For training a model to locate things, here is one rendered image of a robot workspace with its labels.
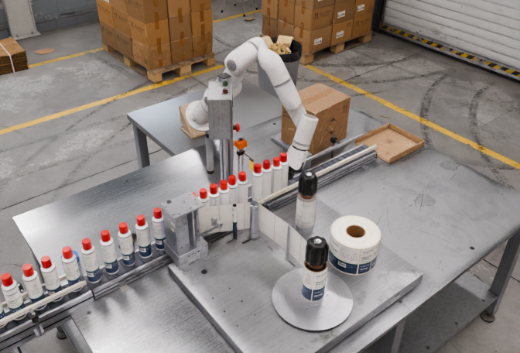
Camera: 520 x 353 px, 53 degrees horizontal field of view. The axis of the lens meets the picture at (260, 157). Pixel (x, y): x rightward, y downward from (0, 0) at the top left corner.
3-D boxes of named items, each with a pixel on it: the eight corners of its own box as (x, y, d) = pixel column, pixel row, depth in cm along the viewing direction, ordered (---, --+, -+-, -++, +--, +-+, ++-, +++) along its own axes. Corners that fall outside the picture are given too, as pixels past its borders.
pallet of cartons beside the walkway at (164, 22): (217, 64, 599) (213, -15, 549) (153, 84, 553) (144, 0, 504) (161, 35, 675) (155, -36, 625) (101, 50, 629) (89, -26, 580)
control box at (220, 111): (209, 140, 218) (206, 99, 207) (210, 120, 232) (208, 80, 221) (233, 139, 218) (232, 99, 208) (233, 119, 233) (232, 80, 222)
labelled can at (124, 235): (126, 269, 211) (119, 231, 200) (121, 261, 215) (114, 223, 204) (138, 263, 214) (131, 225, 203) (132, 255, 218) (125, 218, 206)
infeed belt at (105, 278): (92, 296, 204) (90, 289, 202) (83, 283, 210) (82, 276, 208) (374, 156, 290) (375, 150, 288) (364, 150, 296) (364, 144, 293)
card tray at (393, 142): (389, 163, 286) (390, 158, 284) (354, 143, 303) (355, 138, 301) (423, 146, 302) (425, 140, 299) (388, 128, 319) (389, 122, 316)
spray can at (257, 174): (259, 204, 247) (260, 169, 235) (250, 201, 249) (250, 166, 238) (265, 199, 251) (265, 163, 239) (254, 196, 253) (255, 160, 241)
